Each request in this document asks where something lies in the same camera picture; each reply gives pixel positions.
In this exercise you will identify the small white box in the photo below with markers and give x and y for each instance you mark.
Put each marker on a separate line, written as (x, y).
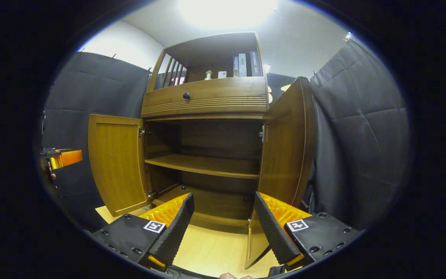
(222, 74)

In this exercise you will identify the wooden shoe cabinet door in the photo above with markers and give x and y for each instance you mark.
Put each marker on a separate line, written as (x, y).
(118, 162)
(285, 147)

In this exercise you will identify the wooden cabinet drawer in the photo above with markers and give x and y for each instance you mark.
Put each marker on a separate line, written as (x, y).
(223, 95)

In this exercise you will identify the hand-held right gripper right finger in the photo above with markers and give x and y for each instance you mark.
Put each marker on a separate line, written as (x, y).
(271, 232)

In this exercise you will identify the black backdrop cloth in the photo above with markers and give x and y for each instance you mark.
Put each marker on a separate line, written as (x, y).
(362, 135)

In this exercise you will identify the metal door hinge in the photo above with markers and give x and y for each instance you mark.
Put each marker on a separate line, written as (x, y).
(142, 131)
(262, 133)
(150, 194)

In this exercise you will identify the ceiling light panel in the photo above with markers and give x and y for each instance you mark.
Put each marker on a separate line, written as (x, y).
(227, 11)

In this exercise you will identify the grey spine book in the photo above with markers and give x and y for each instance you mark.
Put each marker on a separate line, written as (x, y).
(242, 65)

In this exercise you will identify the wooden double-door shoe cabinet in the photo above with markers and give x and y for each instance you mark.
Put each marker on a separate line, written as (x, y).
(223, 135)

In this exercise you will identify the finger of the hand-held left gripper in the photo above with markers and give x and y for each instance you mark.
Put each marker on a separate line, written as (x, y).
(70, 158)

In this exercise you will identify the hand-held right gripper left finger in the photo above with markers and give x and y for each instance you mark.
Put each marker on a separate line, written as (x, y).
(176, 232)

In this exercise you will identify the white pump bottle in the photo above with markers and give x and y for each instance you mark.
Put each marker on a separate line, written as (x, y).
(208, 75)

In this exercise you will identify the wooden inner shelf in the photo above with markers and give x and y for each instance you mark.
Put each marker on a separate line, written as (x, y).
(207, 164)

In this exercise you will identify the blue spine book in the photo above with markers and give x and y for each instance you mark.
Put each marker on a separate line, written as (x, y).
(236, 66)

